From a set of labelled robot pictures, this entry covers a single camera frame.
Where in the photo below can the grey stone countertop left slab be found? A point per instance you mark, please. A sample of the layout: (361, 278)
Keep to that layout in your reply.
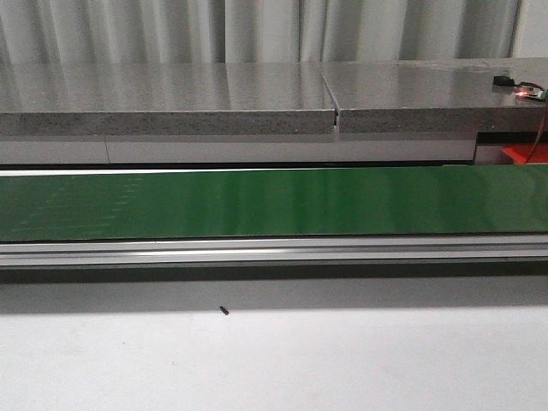
(39, 99)

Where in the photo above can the grey stone countertop slab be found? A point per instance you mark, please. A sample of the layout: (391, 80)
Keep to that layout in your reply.
(39, 99)
(433, 96)

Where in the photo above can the grey stone countertop right slab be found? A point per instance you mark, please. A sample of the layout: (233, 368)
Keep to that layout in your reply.
(433, 96)

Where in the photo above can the green conveyor belt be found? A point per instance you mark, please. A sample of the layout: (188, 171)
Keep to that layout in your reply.
(143, 217)

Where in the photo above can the red plastic tray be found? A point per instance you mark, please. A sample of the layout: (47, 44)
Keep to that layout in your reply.
(526, 153)

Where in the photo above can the small sensor circuit board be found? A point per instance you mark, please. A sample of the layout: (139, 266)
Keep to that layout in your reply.
(522, 89)

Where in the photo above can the white pleated curtain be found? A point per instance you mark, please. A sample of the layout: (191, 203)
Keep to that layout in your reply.
(269, 31)

